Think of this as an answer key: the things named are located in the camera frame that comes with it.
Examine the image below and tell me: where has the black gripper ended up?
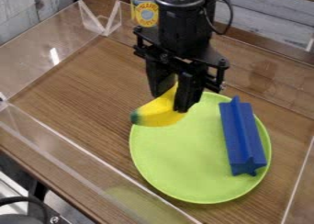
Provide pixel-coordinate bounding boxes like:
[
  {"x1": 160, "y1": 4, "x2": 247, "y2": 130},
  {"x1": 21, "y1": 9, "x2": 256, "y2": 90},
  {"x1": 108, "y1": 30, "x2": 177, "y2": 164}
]
[{"x1": 133, "y1": 0, "x2": 231, "y2": 113}]

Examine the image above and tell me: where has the yellow toy banana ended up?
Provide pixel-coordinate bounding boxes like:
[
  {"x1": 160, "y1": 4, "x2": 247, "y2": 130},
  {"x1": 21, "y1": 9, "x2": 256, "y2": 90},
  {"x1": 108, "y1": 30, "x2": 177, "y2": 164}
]
[{"x1": 129, "y1": 84, "x2": 186, "y2": 127}]

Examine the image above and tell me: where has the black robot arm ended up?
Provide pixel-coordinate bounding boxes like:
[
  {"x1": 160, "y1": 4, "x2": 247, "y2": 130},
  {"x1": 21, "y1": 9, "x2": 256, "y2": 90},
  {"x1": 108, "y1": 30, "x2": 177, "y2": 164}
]
[{"x1": 133, "y1": 0, "x2": 229, "y2": 113}]

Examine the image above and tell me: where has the green round plate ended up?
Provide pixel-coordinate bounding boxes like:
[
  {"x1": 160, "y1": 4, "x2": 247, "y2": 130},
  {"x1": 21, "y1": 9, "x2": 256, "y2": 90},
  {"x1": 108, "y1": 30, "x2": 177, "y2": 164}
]
[{"x1": 128, "y1": 93, "x2": 269, "y2": 205}]

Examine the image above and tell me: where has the yellow labelled tin can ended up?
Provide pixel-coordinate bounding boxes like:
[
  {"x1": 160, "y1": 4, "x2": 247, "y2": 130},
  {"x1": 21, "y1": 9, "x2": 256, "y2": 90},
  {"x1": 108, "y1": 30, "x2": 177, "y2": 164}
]
[{"x1": 129, "y1": 0, "x2": 157, "y2": 28}]

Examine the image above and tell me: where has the blue star-shaped block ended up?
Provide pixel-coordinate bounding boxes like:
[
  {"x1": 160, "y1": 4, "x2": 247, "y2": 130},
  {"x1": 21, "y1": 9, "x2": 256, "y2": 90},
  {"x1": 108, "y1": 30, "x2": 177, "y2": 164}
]
[{"x1": 217, "y1": 96, "x2": 267, "y2": 176}]

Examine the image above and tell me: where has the clear acrylic corner bracket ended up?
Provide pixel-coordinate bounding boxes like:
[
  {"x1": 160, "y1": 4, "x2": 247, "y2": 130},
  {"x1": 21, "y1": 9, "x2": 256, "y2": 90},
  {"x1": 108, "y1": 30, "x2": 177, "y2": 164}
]
[{"x1": 77, "y1": 0, "x2": 121, "y2": 37}]

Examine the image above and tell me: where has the clear acrylic front wall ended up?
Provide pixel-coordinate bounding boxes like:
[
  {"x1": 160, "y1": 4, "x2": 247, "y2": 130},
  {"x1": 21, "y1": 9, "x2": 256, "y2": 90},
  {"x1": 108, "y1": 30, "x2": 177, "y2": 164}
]
[{"x1": 0, "y1": 102, "x2": 201, "y2": 224}]

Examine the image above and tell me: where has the black cable lower left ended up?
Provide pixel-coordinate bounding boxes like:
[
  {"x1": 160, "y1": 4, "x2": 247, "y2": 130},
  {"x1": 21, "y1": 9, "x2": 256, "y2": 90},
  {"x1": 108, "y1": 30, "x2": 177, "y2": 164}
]
[{"x1": 0, "y1": 196, "x2": 62, "y2": 224}]

